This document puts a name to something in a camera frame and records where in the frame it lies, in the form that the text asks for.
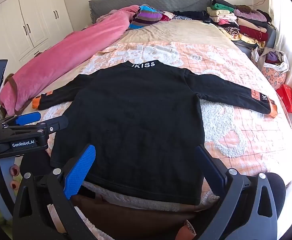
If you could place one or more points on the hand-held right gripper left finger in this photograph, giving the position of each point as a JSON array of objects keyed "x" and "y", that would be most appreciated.
[{"x": 79, "y": 170}]

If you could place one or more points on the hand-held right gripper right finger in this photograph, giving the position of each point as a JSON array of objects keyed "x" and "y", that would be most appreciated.
[{"x": 211, "y": 165}]

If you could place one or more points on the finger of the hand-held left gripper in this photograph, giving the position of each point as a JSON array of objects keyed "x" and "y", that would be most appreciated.
[
  {"x": 28, "y": 118},
  {"x": 56, "y": 123}
]

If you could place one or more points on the black sweater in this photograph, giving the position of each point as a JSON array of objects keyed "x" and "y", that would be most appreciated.
[{"x": 136, "y": 117}]

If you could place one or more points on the pile of folded clothes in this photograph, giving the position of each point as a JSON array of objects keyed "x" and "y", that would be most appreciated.
[{"x": 248, "y": 22}]

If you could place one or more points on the dark clothes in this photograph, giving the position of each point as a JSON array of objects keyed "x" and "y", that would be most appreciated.
[{"x": 193, "y": 15}]

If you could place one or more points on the person's left hand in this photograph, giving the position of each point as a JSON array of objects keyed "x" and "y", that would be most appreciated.
[{"x": 13, "y": 172}]

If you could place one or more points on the orange white plush blanket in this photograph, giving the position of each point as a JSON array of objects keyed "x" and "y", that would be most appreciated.
[{"x": 223, "y": 135}]

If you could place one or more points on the pink quilt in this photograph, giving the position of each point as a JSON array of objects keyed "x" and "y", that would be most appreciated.
[{"x": 61, "y": 55}]

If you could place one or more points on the person's right leg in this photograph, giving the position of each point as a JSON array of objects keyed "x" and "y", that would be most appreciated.
[{"x": 277, "y": 187}]

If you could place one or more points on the brown cloth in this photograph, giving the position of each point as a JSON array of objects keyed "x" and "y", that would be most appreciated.
[{"x": 136, "y": 220}]

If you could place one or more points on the white wardrobe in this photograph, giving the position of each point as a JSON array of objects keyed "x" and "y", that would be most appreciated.
[{"x": 31, "y": 17}]

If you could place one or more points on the red bag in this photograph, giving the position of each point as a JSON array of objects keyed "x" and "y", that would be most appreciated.
[{"x": 287, "y": 97}]

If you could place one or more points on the floral tote bag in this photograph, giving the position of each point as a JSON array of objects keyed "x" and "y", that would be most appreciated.
[{"x": 276, "y": 77}]

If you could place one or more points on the grey storage box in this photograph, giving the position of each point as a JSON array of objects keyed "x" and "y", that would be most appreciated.
[{"x": 246, "y": 47}]

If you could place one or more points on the white curtain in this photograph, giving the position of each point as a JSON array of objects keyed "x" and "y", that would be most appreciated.
[{"x": 291, "y": 30}]

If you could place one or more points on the grey padded headboard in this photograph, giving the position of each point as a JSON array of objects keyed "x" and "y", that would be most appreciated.
[{"x": 161, "y": 0}]

